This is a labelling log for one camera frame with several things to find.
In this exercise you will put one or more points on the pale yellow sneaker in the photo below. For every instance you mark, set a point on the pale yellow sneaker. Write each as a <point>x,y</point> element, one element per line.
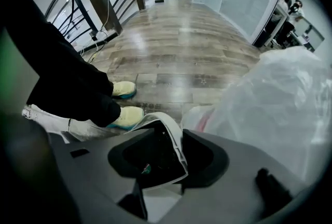
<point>124,89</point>
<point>129,118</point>

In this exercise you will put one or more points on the plastic-bagged water jug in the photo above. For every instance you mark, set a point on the plastic-bagged water jug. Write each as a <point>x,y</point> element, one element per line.
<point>272,103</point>

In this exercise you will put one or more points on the white office desk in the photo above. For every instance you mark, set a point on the white office desk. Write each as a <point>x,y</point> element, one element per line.
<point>311,33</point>

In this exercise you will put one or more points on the person's black trousers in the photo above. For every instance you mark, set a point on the person's black trousers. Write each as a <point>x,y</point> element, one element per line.
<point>64,75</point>

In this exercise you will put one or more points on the small grey trash bin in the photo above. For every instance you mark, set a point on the small grey trash bin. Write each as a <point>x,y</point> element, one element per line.
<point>182,155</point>

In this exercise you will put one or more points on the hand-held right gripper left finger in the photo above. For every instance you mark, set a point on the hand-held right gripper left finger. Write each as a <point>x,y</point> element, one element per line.
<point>90,179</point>

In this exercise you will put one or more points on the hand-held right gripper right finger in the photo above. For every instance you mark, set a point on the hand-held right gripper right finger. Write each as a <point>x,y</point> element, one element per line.
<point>233,179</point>

